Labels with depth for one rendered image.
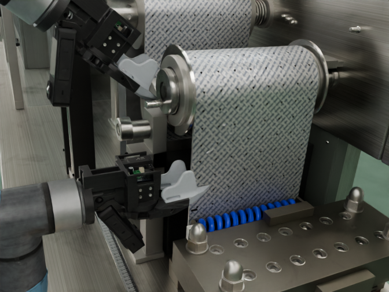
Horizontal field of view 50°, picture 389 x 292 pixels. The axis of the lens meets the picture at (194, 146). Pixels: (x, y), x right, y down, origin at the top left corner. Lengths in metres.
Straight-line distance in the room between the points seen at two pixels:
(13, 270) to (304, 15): 0.71
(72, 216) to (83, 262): 0.26
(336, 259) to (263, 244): 0.11
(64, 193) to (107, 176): 0.06
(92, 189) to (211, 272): 0.21
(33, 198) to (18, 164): 0.64
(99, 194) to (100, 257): 0.26
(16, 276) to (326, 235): 0.49
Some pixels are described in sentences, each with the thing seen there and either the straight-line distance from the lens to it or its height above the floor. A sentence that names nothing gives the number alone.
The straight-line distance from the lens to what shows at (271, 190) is 0.80.
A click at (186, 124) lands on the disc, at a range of 0.65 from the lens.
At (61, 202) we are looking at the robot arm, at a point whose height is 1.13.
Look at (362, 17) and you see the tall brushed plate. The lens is 0.81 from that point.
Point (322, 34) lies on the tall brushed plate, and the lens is 0.88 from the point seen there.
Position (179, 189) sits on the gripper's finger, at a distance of 0.67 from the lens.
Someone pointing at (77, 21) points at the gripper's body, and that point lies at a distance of 0.62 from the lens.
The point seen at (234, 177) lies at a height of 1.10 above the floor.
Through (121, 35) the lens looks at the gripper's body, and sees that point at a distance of 0.62.
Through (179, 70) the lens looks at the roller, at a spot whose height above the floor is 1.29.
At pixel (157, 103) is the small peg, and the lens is 0.68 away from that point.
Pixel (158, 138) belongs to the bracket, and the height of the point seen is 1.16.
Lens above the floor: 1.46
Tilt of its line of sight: 25 degrees down
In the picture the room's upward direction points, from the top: 3 degrees clockwise
